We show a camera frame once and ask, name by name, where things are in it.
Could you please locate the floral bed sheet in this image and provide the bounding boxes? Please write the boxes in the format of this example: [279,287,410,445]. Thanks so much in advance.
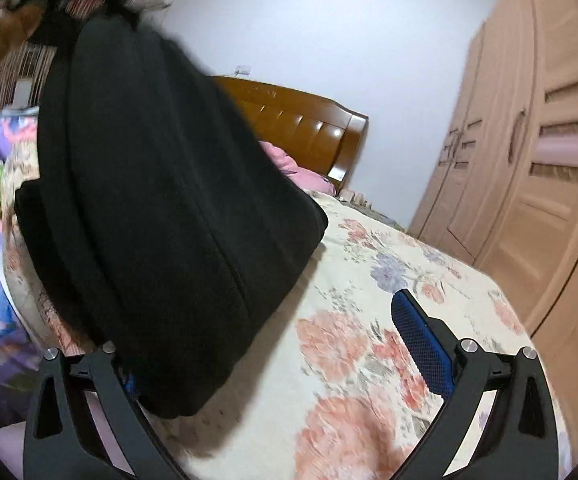
[0,115,570,480]

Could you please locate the pink quilt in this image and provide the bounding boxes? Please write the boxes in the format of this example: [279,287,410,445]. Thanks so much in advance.
[259,141,337,196]

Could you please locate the light wooden wardrobe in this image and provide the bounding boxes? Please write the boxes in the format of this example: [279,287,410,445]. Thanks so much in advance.
[408,0,578,411]

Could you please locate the black pants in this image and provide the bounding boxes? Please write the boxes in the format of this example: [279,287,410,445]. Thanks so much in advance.
[14,12,330,420]

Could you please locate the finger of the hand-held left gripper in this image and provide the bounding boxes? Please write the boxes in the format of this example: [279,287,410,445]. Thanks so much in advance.
[104,0,145,23]

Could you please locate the wooden headboard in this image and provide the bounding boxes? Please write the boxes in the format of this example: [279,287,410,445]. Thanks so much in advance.
[209,75,370,197]

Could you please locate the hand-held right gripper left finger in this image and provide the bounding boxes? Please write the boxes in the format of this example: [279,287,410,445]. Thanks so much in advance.
[21,341,190,480]

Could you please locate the person's left forearm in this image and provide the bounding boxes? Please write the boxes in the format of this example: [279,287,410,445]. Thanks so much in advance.
[0,0,52,81]

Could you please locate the patterned curtain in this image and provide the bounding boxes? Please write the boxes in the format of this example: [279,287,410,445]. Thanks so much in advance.
[0,2,90,118]

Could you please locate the nightstand with patterned cover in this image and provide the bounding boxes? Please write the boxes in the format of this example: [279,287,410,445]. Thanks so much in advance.
[338,189,410,233]

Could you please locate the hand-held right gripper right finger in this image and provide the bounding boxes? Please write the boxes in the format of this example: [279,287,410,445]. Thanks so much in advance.
[390,288,558,480]

